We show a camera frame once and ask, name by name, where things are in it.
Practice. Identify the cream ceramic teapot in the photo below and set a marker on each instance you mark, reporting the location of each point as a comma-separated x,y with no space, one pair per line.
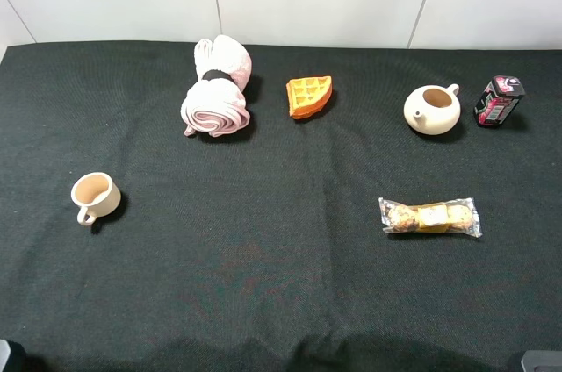
432,109

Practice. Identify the black table cloth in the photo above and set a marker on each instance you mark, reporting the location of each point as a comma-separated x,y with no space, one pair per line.
264,250

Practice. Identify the orange waffle piece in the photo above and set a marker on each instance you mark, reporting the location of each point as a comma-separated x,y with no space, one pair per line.
309,95

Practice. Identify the rolled pink towel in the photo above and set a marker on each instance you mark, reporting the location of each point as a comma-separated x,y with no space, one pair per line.
216,104

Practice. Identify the cream ceramic cup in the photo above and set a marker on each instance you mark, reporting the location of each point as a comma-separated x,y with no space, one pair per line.
96,195

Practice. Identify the black red tin box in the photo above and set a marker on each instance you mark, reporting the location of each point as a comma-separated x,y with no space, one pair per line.
500,97

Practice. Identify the wrapped cookie packet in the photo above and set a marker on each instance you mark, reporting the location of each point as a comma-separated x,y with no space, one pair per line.
454,216

